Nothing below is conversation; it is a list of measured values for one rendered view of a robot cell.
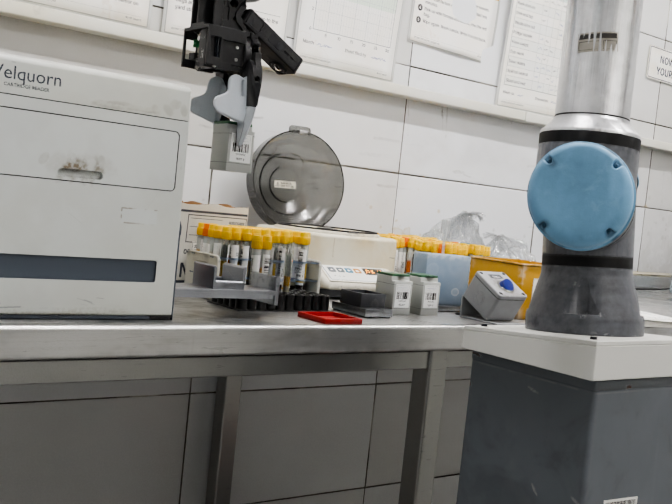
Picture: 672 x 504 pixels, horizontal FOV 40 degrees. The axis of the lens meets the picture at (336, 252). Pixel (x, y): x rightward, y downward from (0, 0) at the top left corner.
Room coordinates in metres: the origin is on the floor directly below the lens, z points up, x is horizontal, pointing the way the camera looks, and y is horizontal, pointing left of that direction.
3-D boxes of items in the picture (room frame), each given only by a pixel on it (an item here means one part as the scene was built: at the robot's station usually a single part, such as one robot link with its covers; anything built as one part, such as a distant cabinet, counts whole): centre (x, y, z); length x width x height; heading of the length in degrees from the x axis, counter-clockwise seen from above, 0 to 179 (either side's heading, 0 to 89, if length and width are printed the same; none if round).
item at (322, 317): (1.35, 0.00, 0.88); 0.07 x 0.07 x 0.01; 38
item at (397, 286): (1.53, -0.10, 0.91); 0.05 x 0.04 x 0.07; 38
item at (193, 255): (1.54, 0.13, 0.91); 0.20 x 0.10 x 0.07; 128
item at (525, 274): (1.72, -0.34, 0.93); 0.13 x 0.13 x 0.10; 37
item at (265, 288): (1.26, 0.17, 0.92); 0.21 x 0.07 x 0.05; 128
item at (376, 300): (1.47, -0.05, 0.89); 0.09 x 0.05 x 0.04; 36
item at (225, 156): (1.27, 0.16, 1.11); 0.05 x 0.04 x 0.06; 37
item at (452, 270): (1.67, -0.19, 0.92); 0.10 x 0.07 x 0.10; 123
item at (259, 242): (1.44, 0.09, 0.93); 0.17 x 0.09 x 0.11; 129
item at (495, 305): (1.58, -0.26, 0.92); 0.13 x 0.07 x 0.08; 38
